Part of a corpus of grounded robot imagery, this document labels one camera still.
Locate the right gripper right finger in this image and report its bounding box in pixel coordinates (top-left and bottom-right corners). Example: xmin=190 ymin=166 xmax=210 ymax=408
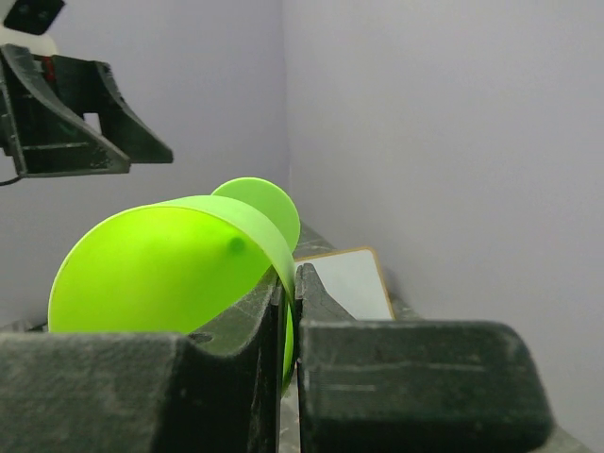
xmin=295 ymin=264 xmax=553 ymax=452

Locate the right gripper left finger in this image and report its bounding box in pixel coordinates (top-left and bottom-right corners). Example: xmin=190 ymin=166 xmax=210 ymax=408
xmin=1 ymin=271 xmax=283 ymax=452

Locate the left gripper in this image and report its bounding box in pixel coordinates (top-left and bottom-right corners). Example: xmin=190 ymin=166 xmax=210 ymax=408
xmin=1 ymin=44 xmax=174 ymax=176

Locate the green wine glass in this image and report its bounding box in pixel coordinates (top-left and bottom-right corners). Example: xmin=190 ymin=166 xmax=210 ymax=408
xmin=47 ymin=176 xmax=302 ymax=397

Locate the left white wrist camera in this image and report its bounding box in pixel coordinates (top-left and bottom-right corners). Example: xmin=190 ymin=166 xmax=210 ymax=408
xmin=1 ymin=0 xmax=65 ymax=57

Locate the small whiteboard with wooden frame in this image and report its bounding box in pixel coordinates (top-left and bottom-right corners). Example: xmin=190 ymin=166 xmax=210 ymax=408
xmin=294 ymin=246 xmax=395 ymax=321

